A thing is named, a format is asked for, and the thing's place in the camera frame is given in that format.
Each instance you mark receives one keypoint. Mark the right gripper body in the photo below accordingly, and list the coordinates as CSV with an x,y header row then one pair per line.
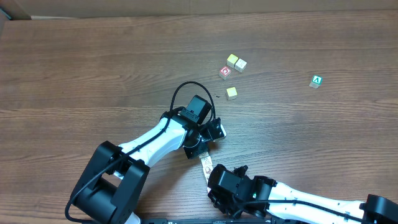
x,y
214,193

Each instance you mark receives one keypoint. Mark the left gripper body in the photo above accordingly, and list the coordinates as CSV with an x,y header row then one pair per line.
x,y
196,149

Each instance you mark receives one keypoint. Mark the letter M wooden block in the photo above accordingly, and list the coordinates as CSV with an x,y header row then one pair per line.
x,y
206,162

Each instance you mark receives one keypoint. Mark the acorn picture wooden block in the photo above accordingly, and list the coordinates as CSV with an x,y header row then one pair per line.
x,y
207,169

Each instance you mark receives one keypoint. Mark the sheep picture wooden block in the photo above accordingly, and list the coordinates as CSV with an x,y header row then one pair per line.
x,y
203,155

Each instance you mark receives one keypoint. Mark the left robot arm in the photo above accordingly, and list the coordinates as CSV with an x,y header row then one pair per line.
x,y
113,179

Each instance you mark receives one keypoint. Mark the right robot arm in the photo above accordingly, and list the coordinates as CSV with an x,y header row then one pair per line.
x,y
234,193

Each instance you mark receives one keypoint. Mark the yellow letter C block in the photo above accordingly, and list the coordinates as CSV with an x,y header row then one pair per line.
x,y
231,93

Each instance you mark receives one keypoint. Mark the red letter wooden block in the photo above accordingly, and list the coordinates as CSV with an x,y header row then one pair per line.
x,y
225,72

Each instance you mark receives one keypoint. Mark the white bone wooden block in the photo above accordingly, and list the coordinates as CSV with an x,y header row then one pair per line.
x,y
240,65

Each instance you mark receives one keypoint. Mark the yellow top wooden block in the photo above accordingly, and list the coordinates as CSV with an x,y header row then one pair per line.
x,y
231,60

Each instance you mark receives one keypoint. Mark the green letter wooden block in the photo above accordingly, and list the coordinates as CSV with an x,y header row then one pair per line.
x,y
316,81

